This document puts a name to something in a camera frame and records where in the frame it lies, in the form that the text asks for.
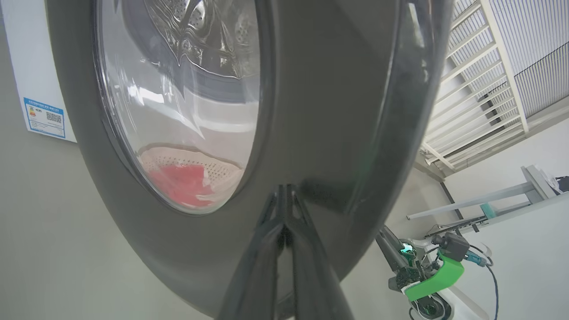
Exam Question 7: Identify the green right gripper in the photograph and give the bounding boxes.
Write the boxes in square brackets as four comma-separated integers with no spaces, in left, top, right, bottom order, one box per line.
[376,226,465,303]

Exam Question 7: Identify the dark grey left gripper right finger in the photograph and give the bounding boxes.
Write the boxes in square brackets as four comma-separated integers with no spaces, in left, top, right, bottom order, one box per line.
[284,184,355,320]

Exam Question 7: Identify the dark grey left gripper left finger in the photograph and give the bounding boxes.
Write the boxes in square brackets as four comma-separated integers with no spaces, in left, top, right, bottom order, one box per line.
[218,184,285,320]

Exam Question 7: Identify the red garment with white stripe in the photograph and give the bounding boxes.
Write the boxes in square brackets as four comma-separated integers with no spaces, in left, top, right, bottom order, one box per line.
[149,164,215,208]

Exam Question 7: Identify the dark grey round washer door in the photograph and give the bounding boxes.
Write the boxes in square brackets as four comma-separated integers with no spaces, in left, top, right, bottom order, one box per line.
[44,0,454,318]

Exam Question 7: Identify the cream perforated laundry basket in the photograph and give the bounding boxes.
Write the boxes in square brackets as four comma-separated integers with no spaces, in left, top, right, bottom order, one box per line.
[137,143,244,209]

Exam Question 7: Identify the white front-load washing machine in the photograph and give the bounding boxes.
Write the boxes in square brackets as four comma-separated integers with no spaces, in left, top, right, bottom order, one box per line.
[0,0,78,144]

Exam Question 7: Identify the white metal railing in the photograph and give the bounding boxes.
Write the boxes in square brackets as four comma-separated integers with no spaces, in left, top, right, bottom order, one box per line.
[420,0,529,172]

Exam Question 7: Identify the blue energy label sticker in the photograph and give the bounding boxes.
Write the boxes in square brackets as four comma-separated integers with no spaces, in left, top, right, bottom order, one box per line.
[23,97,66,139]

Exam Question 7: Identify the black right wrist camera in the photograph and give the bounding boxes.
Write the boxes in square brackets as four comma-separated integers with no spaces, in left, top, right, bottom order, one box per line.
[432,232,470,263]

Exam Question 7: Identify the right camera cable teal plug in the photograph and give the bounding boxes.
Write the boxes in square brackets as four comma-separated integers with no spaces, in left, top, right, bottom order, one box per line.
[465,250,499,320]

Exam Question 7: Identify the grey metal frame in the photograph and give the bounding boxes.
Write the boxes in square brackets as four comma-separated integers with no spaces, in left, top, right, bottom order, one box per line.
[407,164,569,238]

